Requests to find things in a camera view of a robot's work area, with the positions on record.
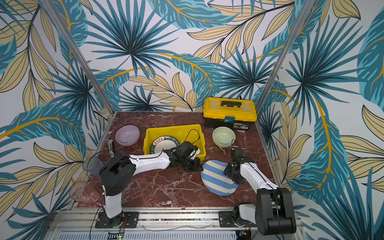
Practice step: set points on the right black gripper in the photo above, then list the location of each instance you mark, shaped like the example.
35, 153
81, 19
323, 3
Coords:
231, 171

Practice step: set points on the pale green bowl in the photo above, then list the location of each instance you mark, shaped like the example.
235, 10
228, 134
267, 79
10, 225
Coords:
223, 137

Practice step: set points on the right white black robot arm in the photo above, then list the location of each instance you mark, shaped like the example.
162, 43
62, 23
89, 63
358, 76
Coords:
273, 213

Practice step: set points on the aluminium front rail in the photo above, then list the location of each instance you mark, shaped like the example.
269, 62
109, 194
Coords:
149, 219

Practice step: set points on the blue cream striped plate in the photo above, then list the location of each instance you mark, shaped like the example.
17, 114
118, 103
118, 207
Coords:
214, 179

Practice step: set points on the grey folding knife tool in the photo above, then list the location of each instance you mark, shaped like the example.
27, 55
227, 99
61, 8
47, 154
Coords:
111, 147

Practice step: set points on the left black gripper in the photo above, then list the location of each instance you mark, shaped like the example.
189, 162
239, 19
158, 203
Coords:
190, 163

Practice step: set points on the yellow black toolbox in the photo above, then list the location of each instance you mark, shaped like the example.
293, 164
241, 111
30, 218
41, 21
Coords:
231, 113

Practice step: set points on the grey translucent cup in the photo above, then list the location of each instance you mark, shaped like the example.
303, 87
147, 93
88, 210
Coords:
92, 166

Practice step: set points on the yellow plastic bin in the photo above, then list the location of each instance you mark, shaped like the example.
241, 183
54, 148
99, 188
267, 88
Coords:
191, 133

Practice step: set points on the pink translucent cup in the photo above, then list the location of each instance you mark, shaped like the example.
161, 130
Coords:
83, 192

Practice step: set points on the lilac bowl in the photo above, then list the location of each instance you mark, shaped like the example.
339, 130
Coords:
127, 135

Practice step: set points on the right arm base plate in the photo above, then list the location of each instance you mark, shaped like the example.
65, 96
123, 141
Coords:
231, 219

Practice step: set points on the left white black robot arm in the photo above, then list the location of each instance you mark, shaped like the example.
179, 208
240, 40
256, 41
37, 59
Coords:
118, 172

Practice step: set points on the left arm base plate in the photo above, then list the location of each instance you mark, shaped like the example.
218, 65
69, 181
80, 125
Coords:
126, 220

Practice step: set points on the white plate dark green rim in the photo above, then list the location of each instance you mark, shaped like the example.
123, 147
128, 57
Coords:
163, 143

